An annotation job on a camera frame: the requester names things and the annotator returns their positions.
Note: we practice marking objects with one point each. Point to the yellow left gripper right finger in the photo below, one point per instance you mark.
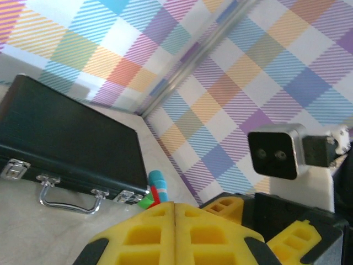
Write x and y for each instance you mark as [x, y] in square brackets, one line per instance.
[209, 240]

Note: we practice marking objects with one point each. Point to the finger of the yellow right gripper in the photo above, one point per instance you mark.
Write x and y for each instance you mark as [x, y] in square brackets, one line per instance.
[292, 243]
[226, 205]

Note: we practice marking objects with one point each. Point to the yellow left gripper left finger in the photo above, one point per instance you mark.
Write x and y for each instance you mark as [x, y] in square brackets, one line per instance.
[143, 237]

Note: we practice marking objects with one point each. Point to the black hard case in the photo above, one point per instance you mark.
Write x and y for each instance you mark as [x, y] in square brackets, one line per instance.
[63, 138]

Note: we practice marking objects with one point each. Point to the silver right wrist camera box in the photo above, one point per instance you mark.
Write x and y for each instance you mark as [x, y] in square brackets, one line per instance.
[273, 154]

